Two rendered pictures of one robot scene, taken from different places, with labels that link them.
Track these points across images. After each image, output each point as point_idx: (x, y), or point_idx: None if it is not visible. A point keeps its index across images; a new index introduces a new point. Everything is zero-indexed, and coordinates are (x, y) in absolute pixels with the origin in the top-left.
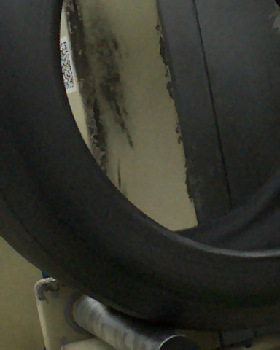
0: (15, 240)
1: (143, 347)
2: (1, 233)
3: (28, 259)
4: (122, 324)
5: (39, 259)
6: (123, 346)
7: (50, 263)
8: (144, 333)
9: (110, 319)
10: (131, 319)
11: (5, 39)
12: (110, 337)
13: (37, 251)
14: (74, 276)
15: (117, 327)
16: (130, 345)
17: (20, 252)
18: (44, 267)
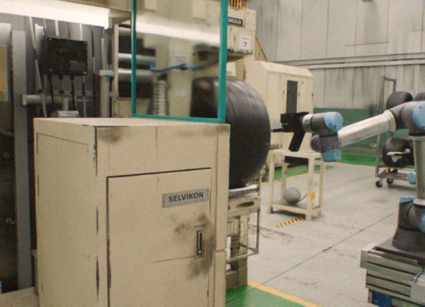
0: (251, 168)
1: (251, 188)
2: (240, 168)
3: (234, 176)
4: (237, 188)
5: (255, 171)
6: (241, 192)
7: (258, 171)
8: (248, 186)
9: (231, 189)
10: (237, 187)
11: (270, 126)
12: (234, 192)
13: (260, 168)
14: (258, 173)
15: (236, 189)
16: (245, 190)
17: (236, 173)
18: (246, 175)
